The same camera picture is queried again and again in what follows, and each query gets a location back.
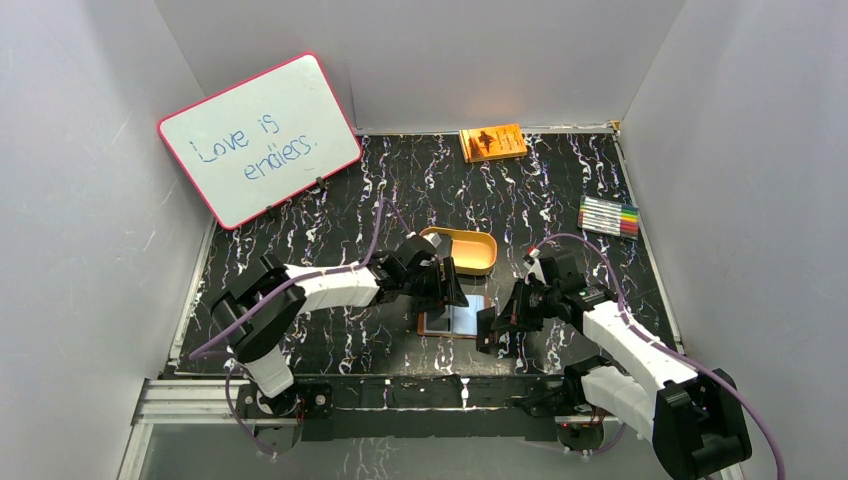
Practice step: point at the pink framed whiteboard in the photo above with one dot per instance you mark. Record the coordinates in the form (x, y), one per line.
(258, 143)

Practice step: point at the dark credit card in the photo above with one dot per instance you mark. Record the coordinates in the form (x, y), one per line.
(487, 341)

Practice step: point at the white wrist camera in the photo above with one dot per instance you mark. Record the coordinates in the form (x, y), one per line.
(534, 272)
(441, 242)

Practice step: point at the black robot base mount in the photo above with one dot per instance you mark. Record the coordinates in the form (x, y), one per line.
(535, 408)

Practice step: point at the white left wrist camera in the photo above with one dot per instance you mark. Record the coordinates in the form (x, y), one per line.
(441, 242)

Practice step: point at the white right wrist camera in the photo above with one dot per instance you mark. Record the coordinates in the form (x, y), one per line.
(534, 272)

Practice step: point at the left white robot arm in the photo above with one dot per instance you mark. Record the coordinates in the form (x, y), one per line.
(256, 312)

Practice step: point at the gold oval tin tray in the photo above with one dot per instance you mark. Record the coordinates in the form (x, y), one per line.
(474, 253)

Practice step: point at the aluminium rail frame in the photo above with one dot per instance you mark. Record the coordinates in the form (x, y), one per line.
(180, 402)

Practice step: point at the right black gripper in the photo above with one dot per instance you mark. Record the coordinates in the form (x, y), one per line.
(514, 316)

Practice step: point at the colour marker pen set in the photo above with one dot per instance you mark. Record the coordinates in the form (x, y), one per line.
(608, 218)

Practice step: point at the brown leather card holder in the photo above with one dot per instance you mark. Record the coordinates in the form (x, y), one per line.
(453, 321)

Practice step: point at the orange book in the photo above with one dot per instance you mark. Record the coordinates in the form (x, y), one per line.
(492, 143)

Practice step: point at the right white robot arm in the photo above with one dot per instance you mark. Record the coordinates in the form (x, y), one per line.
(694, 424)

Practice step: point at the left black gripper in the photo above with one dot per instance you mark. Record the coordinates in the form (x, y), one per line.
(437, 283)

